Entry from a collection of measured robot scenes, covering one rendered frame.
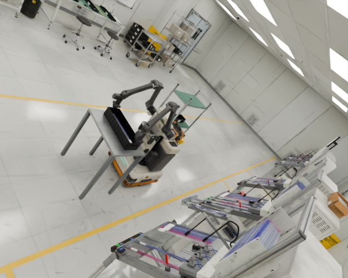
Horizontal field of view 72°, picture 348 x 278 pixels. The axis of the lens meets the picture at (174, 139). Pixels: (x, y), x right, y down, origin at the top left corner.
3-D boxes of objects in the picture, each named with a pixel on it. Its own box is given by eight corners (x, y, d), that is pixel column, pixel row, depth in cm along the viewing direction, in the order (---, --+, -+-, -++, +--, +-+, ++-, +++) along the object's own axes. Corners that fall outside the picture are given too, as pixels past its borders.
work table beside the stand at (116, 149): (91, 153, 341) (120, 112, 307) (111, 194, 310) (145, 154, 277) (60, 153, 305) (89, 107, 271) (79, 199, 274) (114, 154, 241)
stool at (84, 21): (58, 35, 546) (70, 10, 519) (79, 42, 589) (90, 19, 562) (67, 47, 528) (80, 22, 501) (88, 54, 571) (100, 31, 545)
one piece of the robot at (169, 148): (141, 149, 395) (171, 113, 359) (157, 176, 371) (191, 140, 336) (125, 149, 368) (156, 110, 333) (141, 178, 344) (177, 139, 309)
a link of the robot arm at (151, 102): (166, 86, 278) (163, 80, 283) (156, 85, 270) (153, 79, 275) (151, 111, 309) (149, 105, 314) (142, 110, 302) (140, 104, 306)
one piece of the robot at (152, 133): (143, 129, 327) (152, 118, 318) (153, 144, 315) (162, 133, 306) (135, 129, 315) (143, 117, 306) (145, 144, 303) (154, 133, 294)
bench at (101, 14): (35, 10, 554) (48, -23, 520) (98, 36, 704) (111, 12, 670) (47, 29, 527) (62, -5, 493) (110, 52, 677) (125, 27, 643)
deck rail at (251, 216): (203, 207, 297) (203, 202, 297) (204, 207, 299) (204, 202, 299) (262, 222, 258) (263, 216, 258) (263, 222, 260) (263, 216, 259)
